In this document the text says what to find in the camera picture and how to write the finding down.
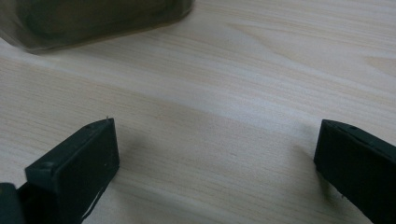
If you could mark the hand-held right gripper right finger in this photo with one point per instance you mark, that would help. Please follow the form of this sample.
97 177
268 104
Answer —
358 165

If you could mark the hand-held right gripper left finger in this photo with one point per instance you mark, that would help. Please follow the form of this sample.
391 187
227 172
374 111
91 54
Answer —
74 168

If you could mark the translucent brown plastic container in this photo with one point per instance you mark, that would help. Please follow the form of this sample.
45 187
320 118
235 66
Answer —
90 21

